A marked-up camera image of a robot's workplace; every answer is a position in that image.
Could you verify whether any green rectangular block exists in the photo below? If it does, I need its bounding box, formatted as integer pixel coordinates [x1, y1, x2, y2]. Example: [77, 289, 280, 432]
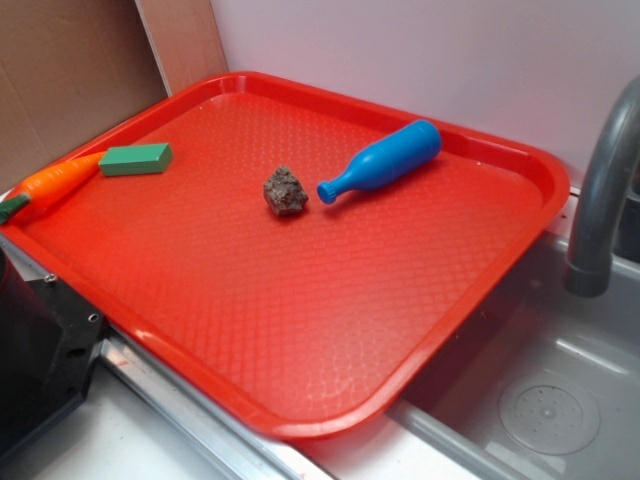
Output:
[98, 143, 173, 176]

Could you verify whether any brown rock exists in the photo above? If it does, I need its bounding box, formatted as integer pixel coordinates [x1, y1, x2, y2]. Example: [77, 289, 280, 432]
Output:
[263, 165, 309, 217]

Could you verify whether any grey plastic sink basin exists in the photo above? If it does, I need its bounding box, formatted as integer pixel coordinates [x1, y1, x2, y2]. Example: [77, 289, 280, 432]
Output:
[390, 234, 639, 479]

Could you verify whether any blue toy bottle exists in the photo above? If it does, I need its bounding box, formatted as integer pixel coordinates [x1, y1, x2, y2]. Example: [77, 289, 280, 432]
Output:
[317, 120, 443, 204]

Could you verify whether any orange toy carrot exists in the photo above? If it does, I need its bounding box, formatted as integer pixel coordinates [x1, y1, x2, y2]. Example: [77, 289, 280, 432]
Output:
[1, 151, 106, 224]

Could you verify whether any grey sink faucet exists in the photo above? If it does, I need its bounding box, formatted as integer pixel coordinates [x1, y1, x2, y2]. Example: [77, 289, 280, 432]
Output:
[564, 78, 639, 297]

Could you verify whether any brown cardboard panel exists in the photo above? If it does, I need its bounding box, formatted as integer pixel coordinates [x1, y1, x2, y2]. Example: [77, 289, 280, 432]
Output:
[1, 1, 227, 191]

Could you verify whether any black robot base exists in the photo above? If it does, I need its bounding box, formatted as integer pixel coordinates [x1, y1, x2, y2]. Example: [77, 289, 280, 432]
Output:
[1, 253, 107, 464]

